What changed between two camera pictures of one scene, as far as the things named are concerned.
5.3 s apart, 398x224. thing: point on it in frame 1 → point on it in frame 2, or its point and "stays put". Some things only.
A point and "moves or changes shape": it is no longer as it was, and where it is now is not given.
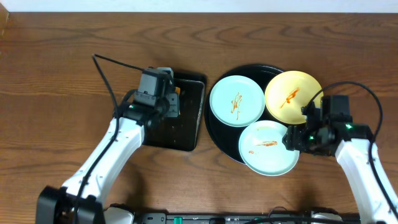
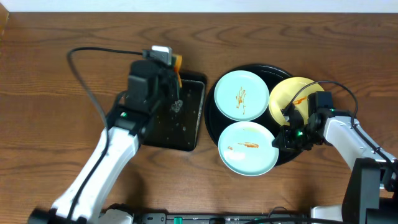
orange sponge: [177, 90] moves or changes shape
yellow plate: [286, 92] stays put
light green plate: [237, 101] stays put
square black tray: [181, 133] stays put
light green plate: [261, 147] moves or changes shape
